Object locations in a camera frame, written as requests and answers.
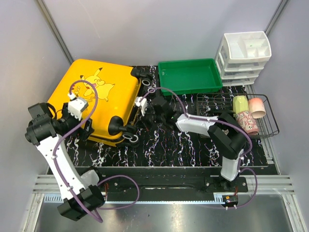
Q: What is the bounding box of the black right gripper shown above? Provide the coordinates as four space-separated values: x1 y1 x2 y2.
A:
135 106 165 131

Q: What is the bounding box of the yellow Pikachu suitcase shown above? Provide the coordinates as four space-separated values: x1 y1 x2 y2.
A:
48 59 153 147

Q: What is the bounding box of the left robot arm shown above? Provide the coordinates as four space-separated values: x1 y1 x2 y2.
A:
25 97 105 223

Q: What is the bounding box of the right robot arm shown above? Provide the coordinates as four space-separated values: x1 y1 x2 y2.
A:
135 97 249 192

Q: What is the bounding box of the green plastic tray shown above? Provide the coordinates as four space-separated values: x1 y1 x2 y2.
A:
158 58 223 96

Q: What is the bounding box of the pale green faceted cup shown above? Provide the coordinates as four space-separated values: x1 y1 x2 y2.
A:
233 95 249 114

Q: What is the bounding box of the pink skull pattern cup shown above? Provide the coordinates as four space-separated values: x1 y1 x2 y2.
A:
235 111 259 136

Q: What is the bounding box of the pink marbled cup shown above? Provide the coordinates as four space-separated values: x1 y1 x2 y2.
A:
248 98 266 119

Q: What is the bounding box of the white drawer organizer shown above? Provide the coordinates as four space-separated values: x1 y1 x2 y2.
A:
215 31 272 87

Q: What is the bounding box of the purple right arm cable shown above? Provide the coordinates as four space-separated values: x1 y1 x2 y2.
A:
137 87 258 209

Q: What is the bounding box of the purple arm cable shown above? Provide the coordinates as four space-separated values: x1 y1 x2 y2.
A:
137 87 258 209
54 80 141 223

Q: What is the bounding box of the black wire dish rack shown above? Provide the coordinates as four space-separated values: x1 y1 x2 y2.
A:
197 93 280 139

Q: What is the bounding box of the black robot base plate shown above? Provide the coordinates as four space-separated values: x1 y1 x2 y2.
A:
97 167 248 204

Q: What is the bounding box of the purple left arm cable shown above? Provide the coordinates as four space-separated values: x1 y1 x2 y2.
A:
54 80 141 223

